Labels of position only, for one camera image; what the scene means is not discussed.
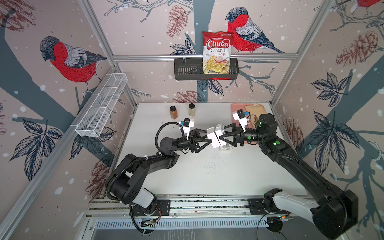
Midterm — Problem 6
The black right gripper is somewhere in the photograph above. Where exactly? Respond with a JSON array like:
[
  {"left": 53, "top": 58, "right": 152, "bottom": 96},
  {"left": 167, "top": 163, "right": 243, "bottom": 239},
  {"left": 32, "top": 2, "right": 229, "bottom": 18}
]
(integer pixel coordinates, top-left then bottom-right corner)
[{"left": 219, "top": 122, "right": 266, "bottom": 150}]

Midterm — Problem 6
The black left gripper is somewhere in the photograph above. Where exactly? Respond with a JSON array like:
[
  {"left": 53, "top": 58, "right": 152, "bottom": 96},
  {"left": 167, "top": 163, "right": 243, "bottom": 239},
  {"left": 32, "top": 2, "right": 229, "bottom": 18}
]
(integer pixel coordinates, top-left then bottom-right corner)
[{"left": 173, "top": 130, "right": 211, "bottom": 157}]

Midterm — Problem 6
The white lift-off box lid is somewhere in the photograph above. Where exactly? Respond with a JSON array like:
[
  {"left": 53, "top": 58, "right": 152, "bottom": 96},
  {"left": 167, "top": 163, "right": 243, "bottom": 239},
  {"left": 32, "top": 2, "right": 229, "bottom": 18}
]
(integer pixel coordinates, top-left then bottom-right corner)
[{"left": 220, "top": 144, "right": 232, "bottom": 152}]

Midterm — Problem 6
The white jewelry box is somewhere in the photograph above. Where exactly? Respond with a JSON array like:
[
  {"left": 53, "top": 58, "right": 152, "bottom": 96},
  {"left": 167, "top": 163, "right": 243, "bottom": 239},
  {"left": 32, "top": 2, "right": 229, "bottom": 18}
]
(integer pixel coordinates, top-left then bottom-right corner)
[{"left": 207, "top": 127, "right": 221, "bottom": 149}]

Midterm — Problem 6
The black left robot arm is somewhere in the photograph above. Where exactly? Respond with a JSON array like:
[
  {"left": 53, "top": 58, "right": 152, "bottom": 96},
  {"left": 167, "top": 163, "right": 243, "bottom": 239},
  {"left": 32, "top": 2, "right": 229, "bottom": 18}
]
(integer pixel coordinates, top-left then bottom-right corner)
[{"left": 105, "top": 122, "right": 212, "bottom": 212}]

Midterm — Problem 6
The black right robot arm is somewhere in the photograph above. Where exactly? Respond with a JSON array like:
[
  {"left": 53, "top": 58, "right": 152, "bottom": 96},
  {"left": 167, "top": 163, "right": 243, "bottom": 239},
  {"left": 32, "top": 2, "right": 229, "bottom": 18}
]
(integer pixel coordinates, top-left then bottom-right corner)
[{"left": 219, "top": 110, "right": 359, "bottom": 240}]

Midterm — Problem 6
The pink plastic tray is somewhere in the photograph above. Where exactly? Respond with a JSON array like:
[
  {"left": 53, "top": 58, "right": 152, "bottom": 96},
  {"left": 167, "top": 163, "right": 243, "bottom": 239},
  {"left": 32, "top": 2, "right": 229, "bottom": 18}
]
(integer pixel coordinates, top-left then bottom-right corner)
[{"left": 230, "top": 102, "right": 276, "bottom": 144}]

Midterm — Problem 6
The pale spice jar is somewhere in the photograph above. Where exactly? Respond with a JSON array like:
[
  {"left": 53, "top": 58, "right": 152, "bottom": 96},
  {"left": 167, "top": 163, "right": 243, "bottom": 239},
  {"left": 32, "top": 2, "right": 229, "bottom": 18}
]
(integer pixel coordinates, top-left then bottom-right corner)
[{"left": 189, "top": 103, "right": 196, "bottom": 117}]

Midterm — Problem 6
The beige folded cloth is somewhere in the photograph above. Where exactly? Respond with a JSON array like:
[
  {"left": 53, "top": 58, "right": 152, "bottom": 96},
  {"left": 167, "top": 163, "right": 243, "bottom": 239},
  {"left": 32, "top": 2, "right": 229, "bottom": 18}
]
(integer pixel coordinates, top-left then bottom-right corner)
[{"left": 245, "top": 104, "right": 267, "bottom": 129}]

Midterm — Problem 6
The orange spice jar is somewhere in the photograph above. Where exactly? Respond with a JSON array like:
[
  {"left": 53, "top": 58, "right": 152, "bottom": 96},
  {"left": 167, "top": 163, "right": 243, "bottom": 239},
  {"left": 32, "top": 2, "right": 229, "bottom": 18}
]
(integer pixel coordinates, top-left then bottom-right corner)
[{"left": 170, "top": 106, "right": 178, "bottom": 120}]

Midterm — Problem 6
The Chuba cassava chips bag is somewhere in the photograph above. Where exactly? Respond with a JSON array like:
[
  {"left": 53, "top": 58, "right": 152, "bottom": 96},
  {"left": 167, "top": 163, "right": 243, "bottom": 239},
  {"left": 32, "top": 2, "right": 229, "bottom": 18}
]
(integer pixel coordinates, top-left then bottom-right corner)
[{"left": 202, "top": 32, "right": 233, "bottom": 74}]

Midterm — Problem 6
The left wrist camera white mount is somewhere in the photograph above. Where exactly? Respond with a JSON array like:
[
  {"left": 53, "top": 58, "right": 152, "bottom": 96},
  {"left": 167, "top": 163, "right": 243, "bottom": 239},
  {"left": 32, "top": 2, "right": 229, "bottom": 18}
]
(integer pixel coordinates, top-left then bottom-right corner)
[{"left": 180, "top": 118, "right": 195, "bottom": 140}]

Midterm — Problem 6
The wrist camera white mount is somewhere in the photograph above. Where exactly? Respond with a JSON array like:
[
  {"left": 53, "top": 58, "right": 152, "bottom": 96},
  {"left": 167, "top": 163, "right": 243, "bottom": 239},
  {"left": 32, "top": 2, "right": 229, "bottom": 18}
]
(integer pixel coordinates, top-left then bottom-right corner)
[
  {"left": 180, "top": 118, "right": 195, "bottom": 140},
  {"left": 232, "top": 109, "right": 250, "bottom": 133}
]

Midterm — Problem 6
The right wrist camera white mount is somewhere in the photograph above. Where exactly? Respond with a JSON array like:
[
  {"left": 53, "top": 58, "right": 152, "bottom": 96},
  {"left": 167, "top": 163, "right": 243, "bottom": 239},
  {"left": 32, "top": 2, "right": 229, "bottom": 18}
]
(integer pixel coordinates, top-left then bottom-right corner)
[{"left": 232, "top": 109, "right": 250, "bottom": 133}]

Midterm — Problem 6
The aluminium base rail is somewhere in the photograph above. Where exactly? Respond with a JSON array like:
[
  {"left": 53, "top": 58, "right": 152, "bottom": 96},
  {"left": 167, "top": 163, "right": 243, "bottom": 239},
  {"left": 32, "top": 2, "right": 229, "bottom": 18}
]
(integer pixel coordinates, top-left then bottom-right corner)
[{"left": 86, "top": 194, "right": 334, "bottom": 220}]

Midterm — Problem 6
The black wire wall basket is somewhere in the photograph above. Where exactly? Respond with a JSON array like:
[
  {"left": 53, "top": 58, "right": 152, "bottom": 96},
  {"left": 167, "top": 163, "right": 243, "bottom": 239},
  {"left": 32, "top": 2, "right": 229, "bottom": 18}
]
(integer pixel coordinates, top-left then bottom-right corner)
[{"left": 174, "top": 58, "right": 239, "bottom": 81}]

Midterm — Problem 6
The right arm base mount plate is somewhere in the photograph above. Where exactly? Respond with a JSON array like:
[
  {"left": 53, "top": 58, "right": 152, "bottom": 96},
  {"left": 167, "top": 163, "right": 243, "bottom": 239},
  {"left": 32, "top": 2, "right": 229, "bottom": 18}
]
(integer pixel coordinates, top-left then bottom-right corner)
[{"left": 247, "top": 198, "right": 290, "bottom": 216}]

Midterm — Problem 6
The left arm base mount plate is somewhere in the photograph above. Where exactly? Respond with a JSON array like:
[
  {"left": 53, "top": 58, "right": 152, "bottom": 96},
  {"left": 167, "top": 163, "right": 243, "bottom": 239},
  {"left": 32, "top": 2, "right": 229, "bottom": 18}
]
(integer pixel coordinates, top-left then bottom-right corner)
[{"left": 132, "top": 199, "right": 171, "bottom": 217}]

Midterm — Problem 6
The horizontal aluminium frame bar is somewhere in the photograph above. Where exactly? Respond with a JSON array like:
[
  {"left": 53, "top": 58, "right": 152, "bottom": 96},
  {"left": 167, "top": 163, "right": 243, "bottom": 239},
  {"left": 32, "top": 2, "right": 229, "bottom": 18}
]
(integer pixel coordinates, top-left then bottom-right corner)
[{"left": 112, "top": 53, "right": 300, "bottom": 63}]

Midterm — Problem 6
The white wire mesh shelf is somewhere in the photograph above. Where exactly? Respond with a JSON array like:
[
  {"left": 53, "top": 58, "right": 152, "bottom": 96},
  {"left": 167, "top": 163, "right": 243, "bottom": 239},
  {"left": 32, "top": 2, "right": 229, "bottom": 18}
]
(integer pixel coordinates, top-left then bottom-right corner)
[{"left": 75, "top": 73, "right": 128, "bottom": 138}]

